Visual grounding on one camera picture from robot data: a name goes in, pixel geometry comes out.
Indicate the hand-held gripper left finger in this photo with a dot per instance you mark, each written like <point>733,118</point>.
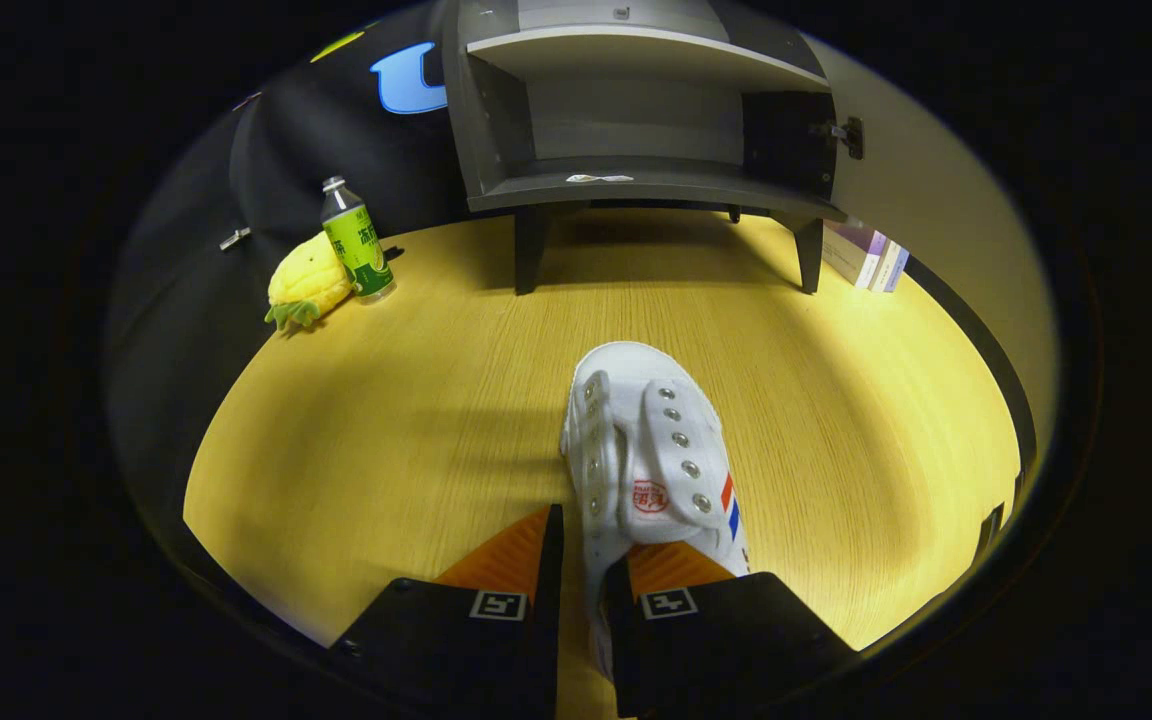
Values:
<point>543,640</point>

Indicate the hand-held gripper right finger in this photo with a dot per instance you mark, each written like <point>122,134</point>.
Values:
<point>618,650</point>

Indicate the white canvas shoe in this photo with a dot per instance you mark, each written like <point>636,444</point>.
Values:
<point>656,440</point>

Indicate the grey shoe cabinet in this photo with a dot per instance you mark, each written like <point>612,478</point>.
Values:
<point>636,125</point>

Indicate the green label drink bottle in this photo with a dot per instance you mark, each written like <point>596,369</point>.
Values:
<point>360,250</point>

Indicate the yellow pineapple plush toy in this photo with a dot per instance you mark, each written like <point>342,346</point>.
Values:
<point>306,280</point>

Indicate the white book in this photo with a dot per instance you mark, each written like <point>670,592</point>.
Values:
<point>884,268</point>

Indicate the silver clip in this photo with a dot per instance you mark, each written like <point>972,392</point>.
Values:
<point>234,239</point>

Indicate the black backdrop cloth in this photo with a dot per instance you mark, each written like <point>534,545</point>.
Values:
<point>276,160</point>

